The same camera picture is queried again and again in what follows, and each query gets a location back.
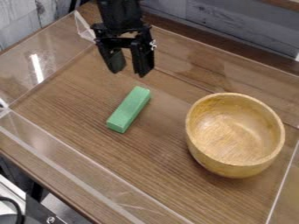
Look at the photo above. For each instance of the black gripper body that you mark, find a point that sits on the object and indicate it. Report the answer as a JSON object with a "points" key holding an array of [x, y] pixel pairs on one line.
{"points": [[121, 28]]}

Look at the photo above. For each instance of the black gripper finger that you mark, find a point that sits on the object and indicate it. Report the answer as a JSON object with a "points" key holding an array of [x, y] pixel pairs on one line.
{"points": [[112, 56], [142, 58]]}

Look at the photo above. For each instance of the green rectangular block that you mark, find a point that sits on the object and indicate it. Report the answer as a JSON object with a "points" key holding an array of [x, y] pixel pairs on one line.
{"points": [[128, 109]]}

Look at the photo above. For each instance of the brown wooden bowl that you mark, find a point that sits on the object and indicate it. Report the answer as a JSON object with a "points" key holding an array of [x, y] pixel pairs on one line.
{"points": [[235, 134]]}

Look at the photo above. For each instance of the clear acrylic corner bracket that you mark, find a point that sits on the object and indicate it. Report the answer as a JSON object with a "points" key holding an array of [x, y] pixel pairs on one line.
{"points": [[84, 31]]}

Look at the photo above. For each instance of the clear acrylic tray wall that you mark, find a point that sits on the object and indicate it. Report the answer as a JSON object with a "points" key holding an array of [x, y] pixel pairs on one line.
{"points": [[69, 152]]}

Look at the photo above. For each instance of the black metal bracket with screw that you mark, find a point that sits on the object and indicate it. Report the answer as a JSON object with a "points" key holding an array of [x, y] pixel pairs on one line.
{"points": [[37, 214]]}

